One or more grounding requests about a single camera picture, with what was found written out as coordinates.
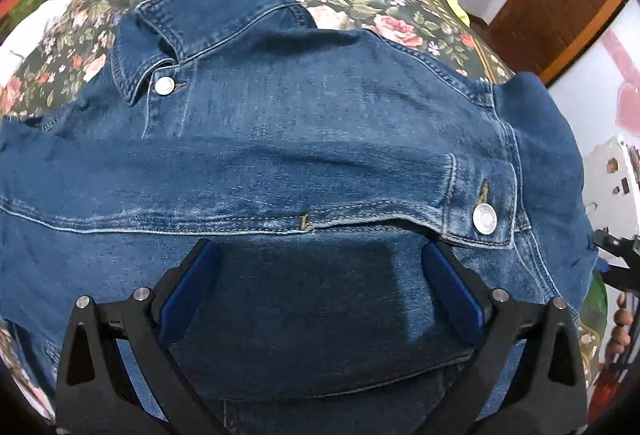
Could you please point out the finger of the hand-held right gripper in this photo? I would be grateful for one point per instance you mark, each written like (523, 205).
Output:
(617, 260)

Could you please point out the person's right hand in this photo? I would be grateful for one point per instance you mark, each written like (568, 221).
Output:
(620, 330)

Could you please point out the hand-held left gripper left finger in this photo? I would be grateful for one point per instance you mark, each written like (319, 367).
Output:
(190, 295)

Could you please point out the pink wall decoration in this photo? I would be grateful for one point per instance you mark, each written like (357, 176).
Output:
(625, 85)

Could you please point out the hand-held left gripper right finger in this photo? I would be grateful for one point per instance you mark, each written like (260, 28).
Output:
(452, 285)

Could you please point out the brown wooden door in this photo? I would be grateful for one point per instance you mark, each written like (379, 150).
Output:
(560, 0)

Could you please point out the white cloth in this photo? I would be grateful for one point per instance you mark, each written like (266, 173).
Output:
(30, 40)

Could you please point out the blue denim jacket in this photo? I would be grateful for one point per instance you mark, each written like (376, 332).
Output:
(300, 140)

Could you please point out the green box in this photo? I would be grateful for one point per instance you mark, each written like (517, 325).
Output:
(27, 10)

